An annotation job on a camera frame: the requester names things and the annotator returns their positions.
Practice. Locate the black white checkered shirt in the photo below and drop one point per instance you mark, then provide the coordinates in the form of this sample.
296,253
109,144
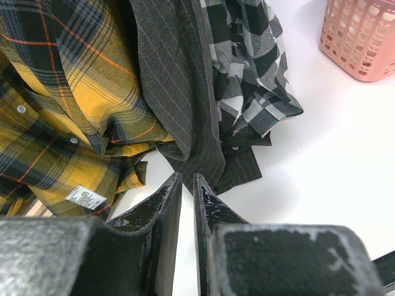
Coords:
249,65

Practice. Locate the yellow plaid shirt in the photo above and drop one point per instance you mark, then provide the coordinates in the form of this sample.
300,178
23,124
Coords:
74,124

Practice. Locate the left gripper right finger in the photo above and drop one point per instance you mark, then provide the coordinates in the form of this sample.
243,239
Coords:
235,257

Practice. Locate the pink plastic basket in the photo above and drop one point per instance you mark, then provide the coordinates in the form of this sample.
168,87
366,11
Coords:
359,37

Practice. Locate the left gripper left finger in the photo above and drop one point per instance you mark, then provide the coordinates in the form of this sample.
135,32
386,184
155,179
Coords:
132,254

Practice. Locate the dark green striped shirt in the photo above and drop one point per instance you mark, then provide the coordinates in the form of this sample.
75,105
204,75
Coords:
177,82

